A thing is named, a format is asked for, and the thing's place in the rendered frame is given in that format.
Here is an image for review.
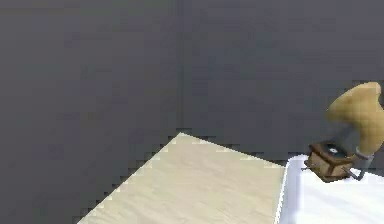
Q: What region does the brown gramophone with tan horn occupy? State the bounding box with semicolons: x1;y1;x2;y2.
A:
301;81;384;183

